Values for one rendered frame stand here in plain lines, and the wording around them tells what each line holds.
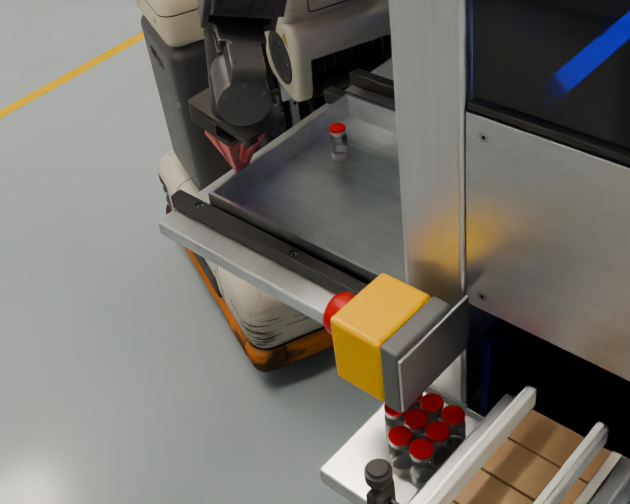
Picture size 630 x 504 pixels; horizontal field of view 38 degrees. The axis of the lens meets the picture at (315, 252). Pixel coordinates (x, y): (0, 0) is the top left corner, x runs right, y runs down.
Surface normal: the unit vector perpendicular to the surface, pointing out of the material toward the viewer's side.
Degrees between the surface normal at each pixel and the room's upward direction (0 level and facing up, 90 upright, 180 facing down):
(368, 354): 90
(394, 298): 0
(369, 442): 0
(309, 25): 8
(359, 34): 98
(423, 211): 90
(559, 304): 90
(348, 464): 0
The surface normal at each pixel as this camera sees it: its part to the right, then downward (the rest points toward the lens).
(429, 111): -0.66, 0.55
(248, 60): 0.20, -0.63
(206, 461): -0.11, -0.75
